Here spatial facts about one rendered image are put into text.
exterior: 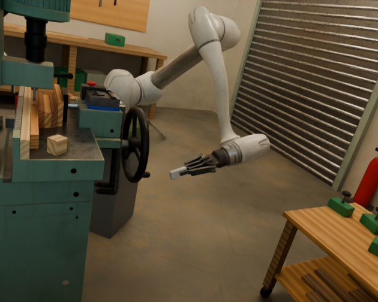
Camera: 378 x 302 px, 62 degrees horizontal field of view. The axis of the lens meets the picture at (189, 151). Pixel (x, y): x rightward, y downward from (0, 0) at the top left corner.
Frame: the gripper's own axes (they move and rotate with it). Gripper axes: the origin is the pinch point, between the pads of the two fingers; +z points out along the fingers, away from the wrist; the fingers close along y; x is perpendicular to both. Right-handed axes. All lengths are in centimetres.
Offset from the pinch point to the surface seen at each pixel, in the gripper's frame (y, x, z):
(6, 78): -4, -48, 45
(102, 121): 1.4, -29.4, 22.5
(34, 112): 2, -38, 41
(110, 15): -343, -29, -49
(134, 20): -345, -18, -79
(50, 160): 24, -32, 39
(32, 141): 19, -36, 42
